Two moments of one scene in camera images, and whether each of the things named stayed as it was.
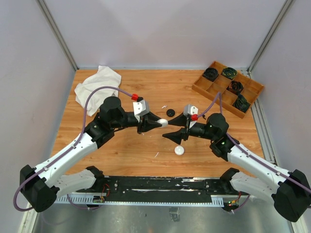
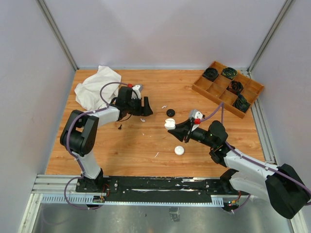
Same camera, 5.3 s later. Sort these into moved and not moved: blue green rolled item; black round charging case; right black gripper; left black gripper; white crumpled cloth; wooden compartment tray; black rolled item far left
Moved: left black gripper; right black gripper
Not moved: wooden compartment tray; black round charging case; white crumpled cloth; black rolled item far left; blue green rolled item
